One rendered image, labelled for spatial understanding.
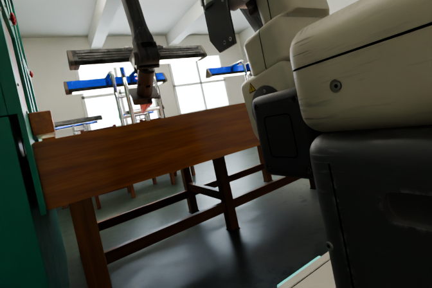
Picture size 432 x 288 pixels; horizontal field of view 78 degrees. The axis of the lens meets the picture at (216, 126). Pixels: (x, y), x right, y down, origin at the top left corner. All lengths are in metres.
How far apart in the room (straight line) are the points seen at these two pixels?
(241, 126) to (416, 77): 0.85
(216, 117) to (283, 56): 0.51
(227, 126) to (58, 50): 5.71
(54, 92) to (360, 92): 6.15
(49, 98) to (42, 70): 0.56
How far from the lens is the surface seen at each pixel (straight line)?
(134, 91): 1.02
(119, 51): 1.25
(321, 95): 0.30
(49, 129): 0.97
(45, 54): 6.47
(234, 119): 1.04
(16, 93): 0.82
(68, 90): 1.73
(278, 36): 0.56
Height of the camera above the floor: 0.73
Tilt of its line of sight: 2 degrees down
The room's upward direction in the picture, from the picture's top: 12 degrees counter-clockwise
